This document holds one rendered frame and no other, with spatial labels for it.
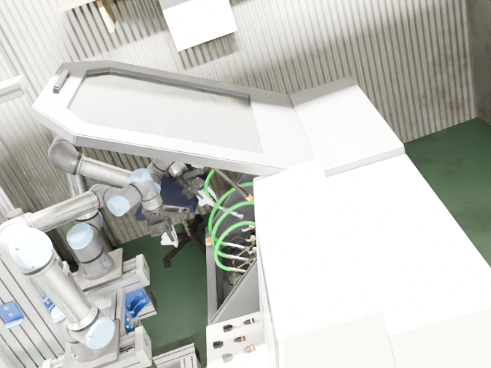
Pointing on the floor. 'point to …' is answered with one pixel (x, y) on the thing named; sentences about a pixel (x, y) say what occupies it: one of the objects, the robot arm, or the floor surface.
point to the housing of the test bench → (400, 233)
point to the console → (316, 276)
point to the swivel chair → (173, 191)
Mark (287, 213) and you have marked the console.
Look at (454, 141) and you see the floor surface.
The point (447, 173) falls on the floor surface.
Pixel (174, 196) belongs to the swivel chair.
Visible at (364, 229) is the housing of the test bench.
